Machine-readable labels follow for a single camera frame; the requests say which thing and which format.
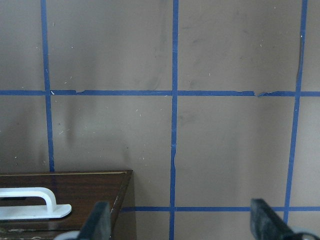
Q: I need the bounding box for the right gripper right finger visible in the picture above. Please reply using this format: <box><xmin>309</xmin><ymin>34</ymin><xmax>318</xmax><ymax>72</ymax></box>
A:
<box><xmin>250</xmin><ymin>198</ymin><xmax>293</xmax><ymax>240</ymax></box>

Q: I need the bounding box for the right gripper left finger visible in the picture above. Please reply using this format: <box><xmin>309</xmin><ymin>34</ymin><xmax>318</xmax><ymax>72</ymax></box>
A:
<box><xmin>76</xmin><ymin>201</ymin><xmax>111</xmax><ymax>240</ymax></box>

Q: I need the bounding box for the dark wooden cabinet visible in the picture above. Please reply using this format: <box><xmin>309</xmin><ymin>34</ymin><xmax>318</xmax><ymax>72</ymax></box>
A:
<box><xmin>0</xmin><ymin>170</ymin><xmax>137</xmax><ymax>240</ymax></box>

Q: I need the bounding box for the wooden drawer with white handle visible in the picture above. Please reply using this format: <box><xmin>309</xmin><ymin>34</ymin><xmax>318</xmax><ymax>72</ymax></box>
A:
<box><xmin>0</xmin><ymin>169</ymin><xmax>135</xmax><ymax>232</ymax></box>

